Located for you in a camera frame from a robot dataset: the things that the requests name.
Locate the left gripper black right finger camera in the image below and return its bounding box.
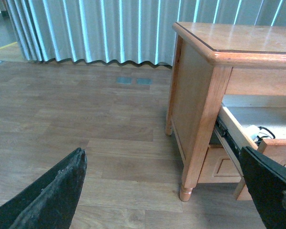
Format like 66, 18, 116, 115
239, 146, 286, 229

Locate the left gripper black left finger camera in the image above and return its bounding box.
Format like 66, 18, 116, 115
0, 148, 87, 229

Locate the wooden drawer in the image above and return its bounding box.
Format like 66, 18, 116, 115
198, 145, 241, 183
214, 104, 286, 174

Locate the white charger with black cable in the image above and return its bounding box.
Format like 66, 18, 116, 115
245, 125, 276, 146

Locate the light wooden nightstand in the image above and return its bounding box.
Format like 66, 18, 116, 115
165, 22, 286, 202

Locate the grey pleated curtain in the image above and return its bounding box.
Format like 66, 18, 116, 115
6, 0, 286, 65

